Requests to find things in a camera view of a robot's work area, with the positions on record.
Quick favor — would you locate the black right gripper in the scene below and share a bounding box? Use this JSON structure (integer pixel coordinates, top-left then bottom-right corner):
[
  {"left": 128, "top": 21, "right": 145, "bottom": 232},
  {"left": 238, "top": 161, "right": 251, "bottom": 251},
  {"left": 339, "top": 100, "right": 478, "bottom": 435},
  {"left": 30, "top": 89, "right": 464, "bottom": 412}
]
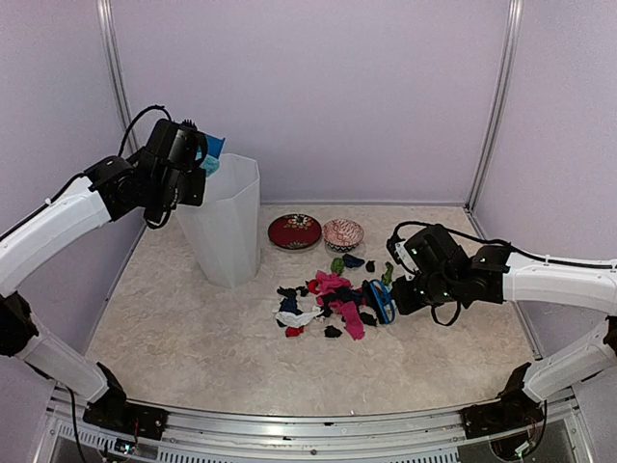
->
[{"left": 391, "top": 272, "right": 460, "bottom": 314}]

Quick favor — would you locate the blue hand brush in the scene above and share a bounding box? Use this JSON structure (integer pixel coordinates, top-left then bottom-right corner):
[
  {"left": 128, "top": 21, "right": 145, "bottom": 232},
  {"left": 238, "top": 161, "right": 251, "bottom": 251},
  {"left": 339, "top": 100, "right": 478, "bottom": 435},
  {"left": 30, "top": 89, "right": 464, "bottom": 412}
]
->
[{"left": 362, "top": 280, "right": 396, "bottom": 325}]

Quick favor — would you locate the blue dustpan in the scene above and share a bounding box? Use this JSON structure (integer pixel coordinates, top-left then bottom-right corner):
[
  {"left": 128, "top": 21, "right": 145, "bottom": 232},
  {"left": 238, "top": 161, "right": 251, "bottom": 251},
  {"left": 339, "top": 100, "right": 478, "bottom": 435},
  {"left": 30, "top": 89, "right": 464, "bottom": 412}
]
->
[{"left": 201, "top": 135, "right": 226, "bottom": 159}]

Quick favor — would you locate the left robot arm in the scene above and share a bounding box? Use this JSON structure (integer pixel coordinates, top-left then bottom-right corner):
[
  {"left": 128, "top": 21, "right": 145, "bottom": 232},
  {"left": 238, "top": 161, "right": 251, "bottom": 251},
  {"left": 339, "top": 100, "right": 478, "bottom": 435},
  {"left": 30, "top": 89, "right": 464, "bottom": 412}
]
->
[{"left": 1, "top": 116, "right": 209, "bottom": 429}]

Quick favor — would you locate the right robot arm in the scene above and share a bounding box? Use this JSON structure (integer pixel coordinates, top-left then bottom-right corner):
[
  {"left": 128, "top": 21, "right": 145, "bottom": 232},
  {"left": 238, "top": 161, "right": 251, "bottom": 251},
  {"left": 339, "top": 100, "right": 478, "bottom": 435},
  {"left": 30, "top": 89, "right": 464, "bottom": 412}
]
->
[{"left": 387, "top": 223, "right": 616, "bottom": 428}]

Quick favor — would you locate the green paper scrap right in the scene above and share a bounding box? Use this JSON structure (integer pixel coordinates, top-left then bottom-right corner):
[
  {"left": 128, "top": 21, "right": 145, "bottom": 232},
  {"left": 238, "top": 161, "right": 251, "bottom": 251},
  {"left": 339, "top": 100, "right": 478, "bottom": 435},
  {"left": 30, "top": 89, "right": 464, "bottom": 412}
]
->
[{"left": 380, "top": 261, "right": 394, "bottom": 287}]

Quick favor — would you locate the teal paper scrap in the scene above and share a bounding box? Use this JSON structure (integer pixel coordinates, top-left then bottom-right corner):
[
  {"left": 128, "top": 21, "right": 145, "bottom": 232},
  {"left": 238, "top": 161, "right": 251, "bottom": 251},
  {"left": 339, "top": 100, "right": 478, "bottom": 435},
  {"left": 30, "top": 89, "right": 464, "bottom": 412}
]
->
[{"left": 201, "top": 154, "right": 220, "bottom": 177}]

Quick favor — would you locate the white plastic trash bin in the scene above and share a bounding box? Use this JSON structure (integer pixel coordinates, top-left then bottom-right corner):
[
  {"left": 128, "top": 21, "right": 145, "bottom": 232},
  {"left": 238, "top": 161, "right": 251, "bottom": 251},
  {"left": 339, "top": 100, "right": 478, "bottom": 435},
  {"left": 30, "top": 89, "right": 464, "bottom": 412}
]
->
[{"left": 175, "top": 153, "right": 260, "bottom": 288}]

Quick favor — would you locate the black paper scrap curved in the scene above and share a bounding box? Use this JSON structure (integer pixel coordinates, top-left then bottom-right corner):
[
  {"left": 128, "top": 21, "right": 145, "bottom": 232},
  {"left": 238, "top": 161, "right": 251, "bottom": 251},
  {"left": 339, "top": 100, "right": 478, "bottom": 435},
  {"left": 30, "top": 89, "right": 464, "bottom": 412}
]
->
[{"left": 342, "top": 254, "right": 375, "bottom": 273}]

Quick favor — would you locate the small black paper scrap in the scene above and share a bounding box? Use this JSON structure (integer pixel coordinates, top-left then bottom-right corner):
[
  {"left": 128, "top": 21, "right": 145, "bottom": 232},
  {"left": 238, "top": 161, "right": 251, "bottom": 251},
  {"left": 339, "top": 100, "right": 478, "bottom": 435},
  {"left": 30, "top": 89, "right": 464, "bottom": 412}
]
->
[{"left": 324, "top": 325, "right": 342, "bottom": 339}]

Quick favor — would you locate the pink patterned bowl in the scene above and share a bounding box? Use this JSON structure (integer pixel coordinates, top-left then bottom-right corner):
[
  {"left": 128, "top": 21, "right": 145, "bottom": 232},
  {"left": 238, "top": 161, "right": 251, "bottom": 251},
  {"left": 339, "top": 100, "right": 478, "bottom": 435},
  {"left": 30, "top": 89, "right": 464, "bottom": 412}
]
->
[{"left": 322, "top": 218, "right": 364, "bottom": 253}]

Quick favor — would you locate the red floral plate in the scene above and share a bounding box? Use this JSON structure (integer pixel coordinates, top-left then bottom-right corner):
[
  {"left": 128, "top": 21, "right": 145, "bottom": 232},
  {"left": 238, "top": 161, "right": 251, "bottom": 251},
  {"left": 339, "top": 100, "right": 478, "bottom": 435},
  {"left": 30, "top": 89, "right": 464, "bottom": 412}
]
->
[{"left": 267, "top": 213, "right": 322, "bottom": 251}]

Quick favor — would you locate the small red paper scrap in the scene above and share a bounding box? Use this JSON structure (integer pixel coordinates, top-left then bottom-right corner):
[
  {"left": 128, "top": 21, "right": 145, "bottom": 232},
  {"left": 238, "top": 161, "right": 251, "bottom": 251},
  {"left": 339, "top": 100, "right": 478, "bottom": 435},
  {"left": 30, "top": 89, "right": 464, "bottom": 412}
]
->
[{"left": 285, "top": 326, "right": 305, "bottom": 338}]

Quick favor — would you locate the white paper scrap long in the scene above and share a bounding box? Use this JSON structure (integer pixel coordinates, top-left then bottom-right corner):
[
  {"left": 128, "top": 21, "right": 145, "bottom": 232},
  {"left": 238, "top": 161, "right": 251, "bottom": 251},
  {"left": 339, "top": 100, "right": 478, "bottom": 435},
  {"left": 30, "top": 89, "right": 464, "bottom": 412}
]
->
[{"left": 275, "top": 310, "right": 323, "bottom": 328}]

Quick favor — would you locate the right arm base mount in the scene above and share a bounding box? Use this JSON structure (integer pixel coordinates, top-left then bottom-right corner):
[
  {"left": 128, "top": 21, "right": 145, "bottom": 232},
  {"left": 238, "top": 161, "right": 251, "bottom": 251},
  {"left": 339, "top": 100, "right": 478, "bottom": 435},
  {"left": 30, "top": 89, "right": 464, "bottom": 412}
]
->
[{"left": 460, "top": 362, "right": 547, "bottom": 439}]

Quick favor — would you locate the left aluminium corner post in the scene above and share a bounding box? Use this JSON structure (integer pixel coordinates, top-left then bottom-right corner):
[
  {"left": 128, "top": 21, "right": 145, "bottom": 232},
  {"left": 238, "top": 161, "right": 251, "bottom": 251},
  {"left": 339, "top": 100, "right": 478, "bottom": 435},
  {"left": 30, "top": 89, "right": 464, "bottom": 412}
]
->
[{"left": 94, "top": 0, "right": 158, "bottom": 213}]

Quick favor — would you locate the aluminium corner post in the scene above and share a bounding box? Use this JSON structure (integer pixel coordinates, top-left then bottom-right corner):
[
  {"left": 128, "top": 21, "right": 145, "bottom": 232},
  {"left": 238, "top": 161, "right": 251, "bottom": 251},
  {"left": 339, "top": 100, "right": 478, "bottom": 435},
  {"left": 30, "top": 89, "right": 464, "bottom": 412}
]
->
[
  {"left": 94, "top": 0, "right": 158, "bottom": 213},
  {"left": 465, "top": 0, "right": 524, "bottom": 216}
]

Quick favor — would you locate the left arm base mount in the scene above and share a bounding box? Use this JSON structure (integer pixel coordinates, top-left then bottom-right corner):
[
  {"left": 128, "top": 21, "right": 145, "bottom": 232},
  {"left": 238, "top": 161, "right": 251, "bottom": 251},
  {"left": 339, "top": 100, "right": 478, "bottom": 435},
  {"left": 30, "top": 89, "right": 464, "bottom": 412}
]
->
[{"left": 83, "top": 362, "right": 169, "bottom": 441}]

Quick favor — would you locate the aluminium front rail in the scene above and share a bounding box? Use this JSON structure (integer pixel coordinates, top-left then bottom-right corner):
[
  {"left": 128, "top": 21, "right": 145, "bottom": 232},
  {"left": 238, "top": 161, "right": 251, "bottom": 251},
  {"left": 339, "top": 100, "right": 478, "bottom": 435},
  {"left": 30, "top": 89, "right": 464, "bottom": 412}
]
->
[{"left": 30, "top": 388, "right": 600, "bottom": 462}]

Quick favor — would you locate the right aluminium corner post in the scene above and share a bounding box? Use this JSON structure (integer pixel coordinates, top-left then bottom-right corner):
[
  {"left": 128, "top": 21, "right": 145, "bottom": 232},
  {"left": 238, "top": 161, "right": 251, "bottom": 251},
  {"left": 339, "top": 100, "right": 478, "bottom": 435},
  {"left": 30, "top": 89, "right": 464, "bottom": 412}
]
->
[{"left": 465, "top": 0, "right": 524, "bottom": 216}]

